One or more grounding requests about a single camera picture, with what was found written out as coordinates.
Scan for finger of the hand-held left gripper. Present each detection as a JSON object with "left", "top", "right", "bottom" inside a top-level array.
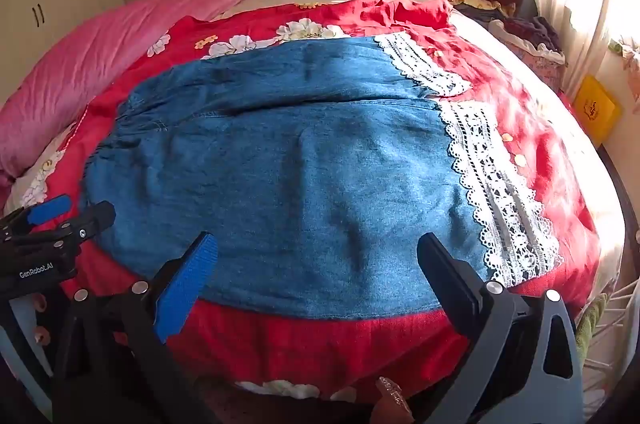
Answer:
[
  {"left": 47, "top": 200, "right": 117, "bottom": 255},
  {"left": 0, "top": 194, "right": 73, "bottom": 245}
]

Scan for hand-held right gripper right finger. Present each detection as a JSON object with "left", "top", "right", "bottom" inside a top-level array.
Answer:
[{"left": 416, "top": 231, "right": 586, "bottom": 424}]

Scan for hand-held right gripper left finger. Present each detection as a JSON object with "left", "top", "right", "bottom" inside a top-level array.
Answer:
[{"left": 52, "top": 231, "right": 219, "bottom": 424}]

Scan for green cloth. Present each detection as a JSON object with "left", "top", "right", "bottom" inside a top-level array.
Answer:
[{"left": 575, "top": 294, "right": 608, "bottom": 360}]

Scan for red floral blanket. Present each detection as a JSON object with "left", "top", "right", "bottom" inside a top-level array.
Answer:
[{"left": 5, "top": 0, "right": 601, "bottom": 405}]

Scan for pink towel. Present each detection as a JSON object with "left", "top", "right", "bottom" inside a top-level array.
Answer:
[{"left": 0, "top": 0, "right": 273, "bottom": 185}]

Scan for yellow bag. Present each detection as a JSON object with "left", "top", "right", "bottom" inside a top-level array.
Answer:
[{"left": 572, "top": 75, "right": 621, "bottom": 147}]

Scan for basket of clothes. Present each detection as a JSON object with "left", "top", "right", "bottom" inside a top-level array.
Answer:
[{"left": 490, "top": 16, "right": 568, "bottom": 90}]

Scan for clothes on window sill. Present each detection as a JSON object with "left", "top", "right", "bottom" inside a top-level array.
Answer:
[{"left": 607, "top": 36, "right": 640, "bottom": 100}]

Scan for white wire rack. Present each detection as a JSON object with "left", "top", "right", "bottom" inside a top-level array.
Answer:
[{"left": 575, "top": 274, "right": 640, "bottom": 424}]

